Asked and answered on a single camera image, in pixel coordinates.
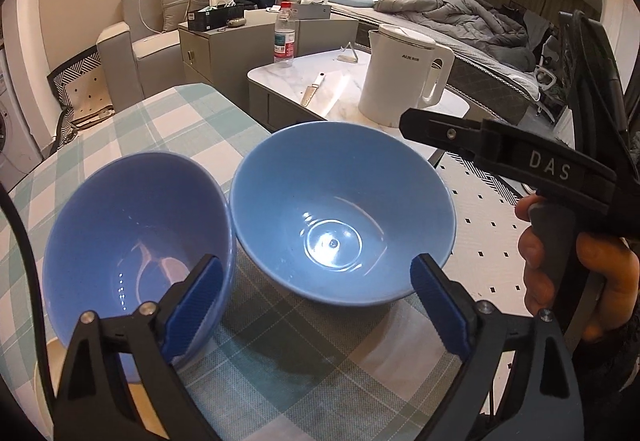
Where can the grey duvet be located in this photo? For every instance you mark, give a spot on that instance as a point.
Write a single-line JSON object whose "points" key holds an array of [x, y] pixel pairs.
{"points": [[450, 21]]}

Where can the person's right forearm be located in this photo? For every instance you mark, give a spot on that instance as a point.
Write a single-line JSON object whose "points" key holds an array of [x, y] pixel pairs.
{"points": [[607, 361]]}

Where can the black patterned chair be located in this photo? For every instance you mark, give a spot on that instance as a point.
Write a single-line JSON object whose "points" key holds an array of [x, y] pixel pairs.
{"points": [[82, 91]]}

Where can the grey sofa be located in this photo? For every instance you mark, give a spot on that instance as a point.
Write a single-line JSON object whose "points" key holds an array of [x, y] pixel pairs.
{"points": [[125, 51]]}

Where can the person's right hand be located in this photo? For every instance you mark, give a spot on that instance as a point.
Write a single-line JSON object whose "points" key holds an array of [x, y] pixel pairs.
{"points": [[612, 281]]}

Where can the clear water bottle red label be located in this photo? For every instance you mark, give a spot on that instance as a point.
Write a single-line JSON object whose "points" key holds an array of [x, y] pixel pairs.
{"points": [[284, 36]]}

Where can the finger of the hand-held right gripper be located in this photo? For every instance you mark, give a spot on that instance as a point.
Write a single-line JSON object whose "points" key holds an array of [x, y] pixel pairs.
{"points": [[440, 131]]}

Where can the light blue bowl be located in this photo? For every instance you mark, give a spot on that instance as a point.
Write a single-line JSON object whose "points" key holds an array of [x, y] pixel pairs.
{"points": [[340, 201]]}

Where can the white washing machine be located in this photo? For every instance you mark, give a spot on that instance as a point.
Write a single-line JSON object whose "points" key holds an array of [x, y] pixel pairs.
{"points": [[12, 131]]}

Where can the teal checked tablecloth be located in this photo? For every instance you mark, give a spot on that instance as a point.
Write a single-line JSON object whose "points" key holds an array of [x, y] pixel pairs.
{"points": [[310, 361]]}

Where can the black box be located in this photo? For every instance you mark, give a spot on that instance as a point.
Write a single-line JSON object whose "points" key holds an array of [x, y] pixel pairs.
{"points": [[215, 18]]}

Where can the white electric kettle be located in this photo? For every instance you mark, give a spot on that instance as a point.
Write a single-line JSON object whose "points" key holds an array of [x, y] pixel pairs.
{"points": [[395, 71]]}

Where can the white dotted cushion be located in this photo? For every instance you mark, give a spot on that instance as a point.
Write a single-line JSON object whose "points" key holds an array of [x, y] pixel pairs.
{"points": [[500, 241]]}

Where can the white triangular stand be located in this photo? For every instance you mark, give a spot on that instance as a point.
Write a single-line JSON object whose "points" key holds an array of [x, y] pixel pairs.
{"points": [[348, 53]]}

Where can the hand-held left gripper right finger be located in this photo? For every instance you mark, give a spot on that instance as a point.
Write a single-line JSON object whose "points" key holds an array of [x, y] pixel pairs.
{"points": [[442, 311]]}

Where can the white marble side table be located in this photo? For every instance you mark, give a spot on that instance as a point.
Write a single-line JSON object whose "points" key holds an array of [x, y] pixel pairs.
{"points": [[335, 86]]}

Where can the dark blue bowl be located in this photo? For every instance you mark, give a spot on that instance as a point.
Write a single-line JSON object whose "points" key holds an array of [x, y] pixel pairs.
{"points": [[125, 231]]}

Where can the beige side cabinet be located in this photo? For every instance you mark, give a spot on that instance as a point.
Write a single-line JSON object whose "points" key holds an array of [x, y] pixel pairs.
{"points": [[225, 56]]}

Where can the kitchen knife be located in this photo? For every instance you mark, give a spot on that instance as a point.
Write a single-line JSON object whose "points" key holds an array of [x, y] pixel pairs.
{"points": [[312, 90]]}

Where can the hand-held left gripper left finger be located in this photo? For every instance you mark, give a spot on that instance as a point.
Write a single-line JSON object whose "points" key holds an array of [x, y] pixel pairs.
{"points": [[192, 311]]}

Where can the white flat box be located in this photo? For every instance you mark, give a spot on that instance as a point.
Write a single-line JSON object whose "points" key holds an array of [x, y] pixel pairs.
{"points": [[300, 12]]}

